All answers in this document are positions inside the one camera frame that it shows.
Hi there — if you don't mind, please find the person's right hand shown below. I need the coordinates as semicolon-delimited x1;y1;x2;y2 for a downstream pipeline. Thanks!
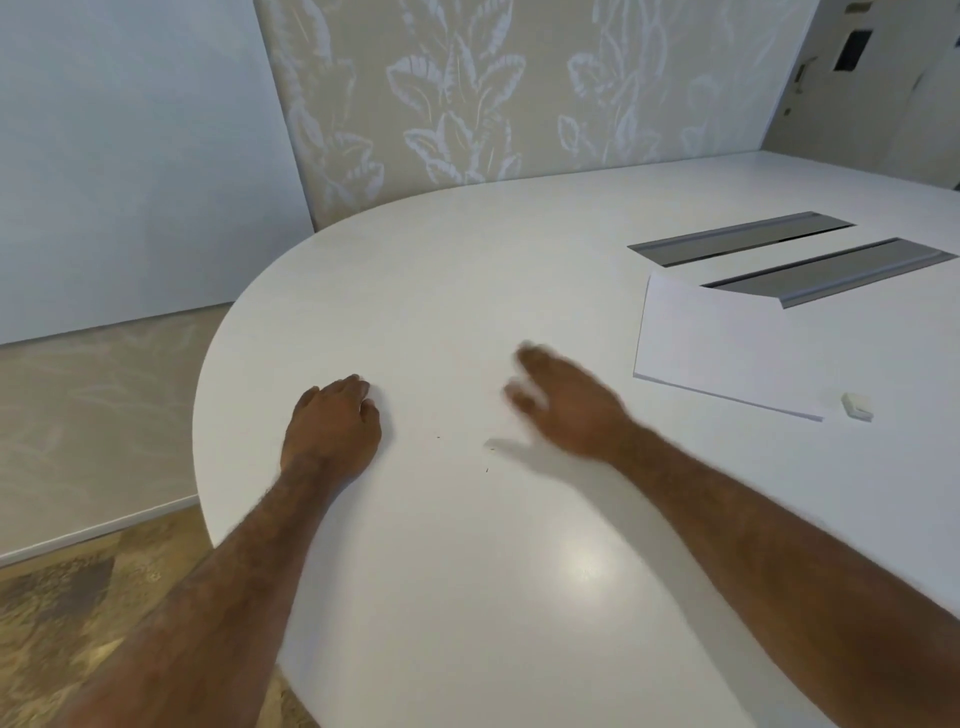
502;341;639;465

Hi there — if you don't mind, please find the person's left hand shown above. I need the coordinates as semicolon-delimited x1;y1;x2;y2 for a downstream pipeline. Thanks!
279;374;384;483

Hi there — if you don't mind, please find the person's right forearm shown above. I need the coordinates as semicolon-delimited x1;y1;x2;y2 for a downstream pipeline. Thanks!
609;423;960;728

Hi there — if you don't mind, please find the person's left forearm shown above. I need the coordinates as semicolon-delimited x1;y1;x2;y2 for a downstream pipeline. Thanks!
52;453;350;728

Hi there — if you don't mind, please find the white oval table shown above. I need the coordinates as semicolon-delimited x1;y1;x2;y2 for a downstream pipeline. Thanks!
192;149;960;728

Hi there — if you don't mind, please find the white paper sheet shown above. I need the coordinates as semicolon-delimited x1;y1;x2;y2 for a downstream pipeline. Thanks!
633;273;886;422

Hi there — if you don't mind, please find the grey cable hatch lid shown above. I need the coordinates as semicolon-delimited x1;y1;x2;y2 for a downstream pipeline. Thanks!
627;211;856;269
701;237;959;309

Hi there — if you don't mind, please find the dark wall switch plate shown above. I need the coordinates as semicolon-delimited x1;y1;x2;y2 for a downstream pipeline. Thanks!
834;29;874;73

